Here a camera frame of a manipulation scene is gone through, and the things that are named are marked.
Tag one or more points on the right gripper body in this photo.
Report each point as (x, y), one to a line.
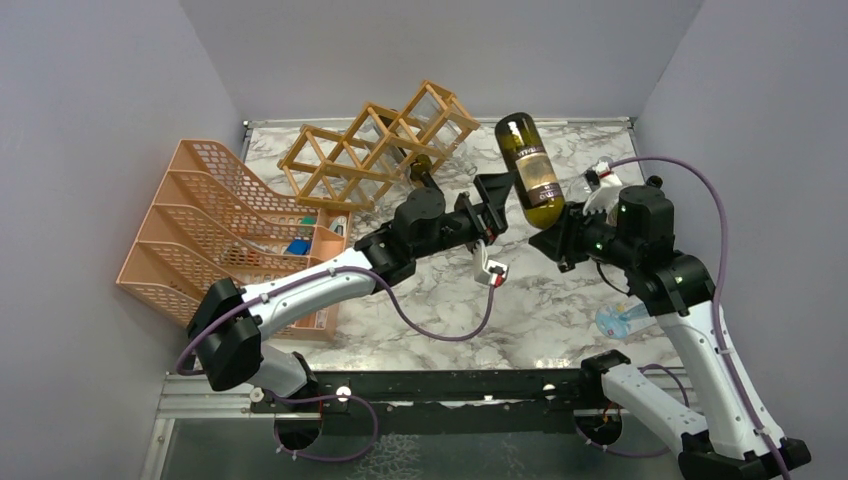
(594, 236)

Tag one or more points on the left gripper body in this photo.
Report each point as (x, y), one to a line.
(464, 227)

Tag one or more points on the green wine bottle front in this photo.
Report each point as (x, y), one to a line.
(536, 184)

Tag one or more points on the dark green wine bottle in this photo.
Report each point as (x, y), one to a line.
(417, 172)

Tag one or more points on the clear square glass bottle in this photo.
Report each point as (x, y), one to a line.
(444, 125)

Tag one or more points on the wooden wine rack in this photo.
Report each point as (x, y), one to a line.
(323, 166)

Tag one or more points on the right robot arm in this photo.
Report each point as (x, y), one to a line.
(731, 436)

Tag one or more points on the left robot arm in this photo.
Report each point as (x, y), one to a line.
(229, 330)

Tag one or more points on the peach plastic file rack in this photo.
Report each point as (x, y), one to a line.
(213, 218)

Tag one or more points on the blue white packaged item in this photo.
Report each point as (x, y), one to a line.
(618, 321)

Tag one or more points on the blue small object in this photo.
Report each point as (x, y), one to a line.
(299, 247)

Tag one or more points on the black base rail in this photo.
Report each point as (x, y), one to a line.
(359, 403)

